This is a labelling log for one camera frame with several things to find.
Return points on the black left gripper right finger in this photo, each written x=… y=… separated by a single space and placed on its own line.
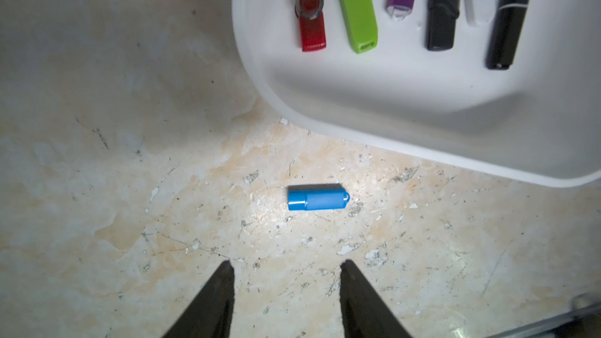
x=364 y=313

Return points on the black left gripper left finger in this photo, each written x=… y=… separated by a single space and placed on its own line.
x=210 y=313

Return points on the blue usb drive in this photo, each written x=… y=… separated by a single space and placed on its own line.
x=317 y=197

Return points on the white plastic storage box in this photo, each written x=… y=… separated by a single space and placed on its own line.
x=538 y=121

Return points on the black capless usb drive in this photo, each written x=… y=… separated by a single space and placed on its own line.
x=441 y=24

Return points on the red swivel usb drive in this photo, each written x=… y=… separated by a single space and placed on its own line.
x=311 y=24

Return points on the green usb drive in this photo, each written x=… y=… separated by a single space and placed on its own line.
x=361 y=24

